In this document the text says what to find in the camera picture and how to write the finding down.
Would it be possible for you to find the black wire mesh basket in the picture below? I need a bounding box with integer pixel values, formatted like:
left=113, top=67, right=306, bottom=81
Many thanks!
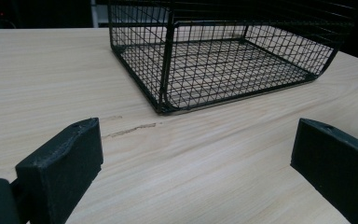
left=106, top=0, right=358, bottom=116

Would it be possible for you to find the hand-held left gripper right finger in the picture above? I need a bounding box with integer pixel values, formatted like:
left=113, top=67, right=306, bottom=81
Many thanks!
left=290, top=118, right=358, bottom=224

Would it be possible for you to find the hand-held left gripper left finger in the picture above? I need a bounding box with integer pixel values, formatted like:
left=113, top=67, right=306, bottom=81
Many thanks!
left=14, top=117, right=104, bottom=224

